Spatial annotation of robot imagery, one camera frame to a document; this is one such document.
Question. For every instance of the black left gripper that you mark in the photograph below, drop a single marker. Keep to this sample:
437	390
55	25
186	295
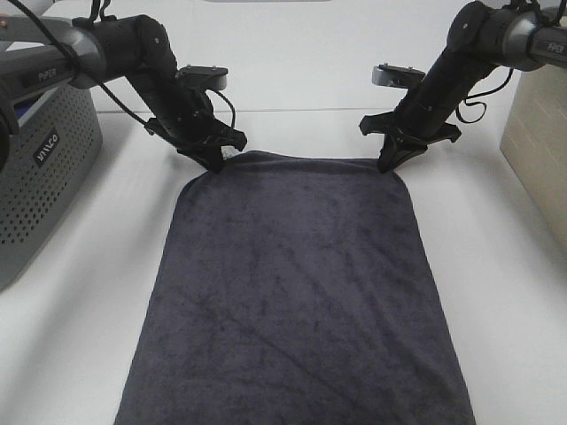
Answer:
185	118

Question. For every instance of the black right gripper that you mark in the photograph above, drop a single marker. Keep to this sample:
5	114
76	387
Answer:
419	118

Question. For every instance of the dark grey towel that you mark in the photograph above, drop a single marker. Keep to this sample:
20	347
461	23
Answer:
295	291

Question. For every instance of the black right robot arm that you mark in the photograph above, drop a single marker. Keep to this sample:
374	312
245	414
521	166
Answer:
521	35

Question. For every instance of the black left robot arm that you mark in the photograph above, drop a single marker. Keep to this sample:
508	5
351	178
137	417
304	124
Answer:
85	54

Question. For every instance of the beige fabric storage box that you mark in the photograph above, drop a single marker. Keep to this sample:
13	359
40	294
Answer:
534	139

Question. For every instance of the grey perforated plastic basket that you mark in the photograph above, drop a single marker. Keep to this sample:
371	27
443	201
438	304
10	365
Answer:
48	161

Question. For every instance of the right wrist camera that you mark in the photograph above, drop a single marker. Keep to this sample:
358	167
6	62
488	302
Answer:
396	76

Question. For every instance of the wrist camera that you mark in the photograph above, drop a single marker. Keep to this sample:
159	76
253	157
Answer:
396	76
203	77

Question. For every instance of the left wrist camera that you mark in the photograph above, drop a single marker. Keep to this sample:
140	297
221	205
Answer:
203	77

